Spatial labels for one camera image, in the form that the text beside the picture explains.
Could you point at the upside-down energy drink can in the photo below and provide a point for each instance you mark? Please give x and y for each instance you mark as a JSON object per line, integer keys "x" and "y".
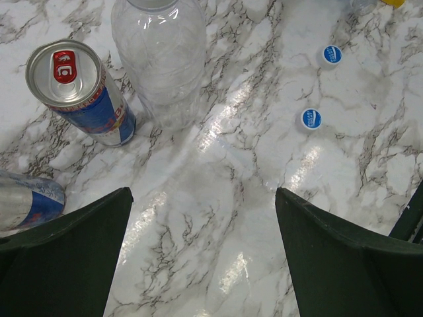
{"x": 29, "y": 201}

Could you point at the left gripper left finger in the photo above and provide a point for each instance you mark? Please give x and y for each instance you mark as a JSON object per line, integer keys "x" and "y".
{"x": 65, "y": 267}

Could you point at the lying clear plastic bottle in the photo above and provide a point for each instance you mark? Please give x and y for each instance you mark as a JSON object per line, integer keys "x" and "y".
{"x": 363, "y": 7}

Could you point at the blue bottle cap upper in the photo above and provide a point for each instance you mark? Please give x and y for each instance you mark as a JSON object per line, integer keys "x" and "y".
{"x": 329, "y": 57}

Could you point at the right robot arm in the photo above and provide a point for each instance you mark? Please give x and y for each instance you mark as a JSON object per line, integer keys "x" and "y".
{"x": 409, "y": 225}

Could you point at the upright energy drink can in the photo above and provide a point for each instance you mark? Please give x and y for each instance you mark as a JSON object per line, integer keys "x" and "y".
{"x": 70, "y": 79}

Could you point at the yellow candy bag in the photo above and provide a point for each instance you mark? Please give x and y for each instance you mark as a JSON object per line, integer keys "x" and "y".
{"x": 394, "y": 3}

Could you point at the blue bottle cap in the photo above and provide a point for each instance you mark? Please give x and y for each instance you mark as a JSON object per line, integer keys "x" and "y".
{"x": 309, "y": 120}
{"x": 329, "y": 57}

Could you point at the blue bottle cap left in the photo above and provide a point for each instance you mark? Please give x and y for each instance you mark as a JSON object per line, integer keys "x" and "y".
{"x": 309, "y": 120}

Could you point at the clear unlabelled plastic bottle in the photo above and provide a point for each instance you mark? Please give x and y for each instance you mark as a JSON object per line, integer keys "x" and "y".
{"x": 162, "y": 46}

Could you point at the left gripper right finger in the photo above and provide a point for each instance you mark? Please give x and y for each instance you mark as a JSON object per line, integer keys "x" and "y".
{"x": 341, "y": 269}

